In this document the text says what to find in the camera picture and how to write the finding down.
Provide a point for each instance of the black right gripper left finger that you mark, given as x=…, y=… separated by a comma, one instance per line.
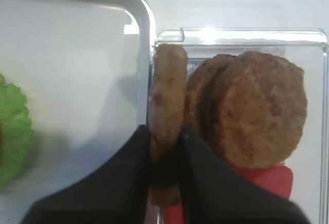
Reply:
x=116, y=192

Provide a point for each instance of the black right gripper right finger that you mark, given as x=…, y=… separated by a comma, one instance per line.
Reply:
x=212, y=192

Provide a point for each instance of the brown burger patty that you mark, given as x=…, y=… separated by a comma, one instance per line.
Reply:
x=256, y=109
x=165, y=118
x=196, y=85

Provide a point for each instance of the red tomato slice front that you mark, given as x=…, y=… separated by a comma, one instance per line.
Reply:
x=277, y=179

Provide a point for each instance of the brown burger patty top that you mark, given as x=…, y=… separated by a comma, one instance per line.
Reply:
x=256, y=109

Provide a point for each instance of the clear patty and tomato container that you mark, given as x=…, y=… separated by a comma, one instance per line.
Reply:
x=307, y=48

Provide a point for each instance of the green lettuce leaf on bun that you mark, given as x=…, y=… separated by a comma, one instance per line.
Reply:
x=16, y=131

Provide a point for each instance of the white serving tray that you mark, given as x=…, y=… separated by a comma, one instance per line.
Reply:
x=84, y=67

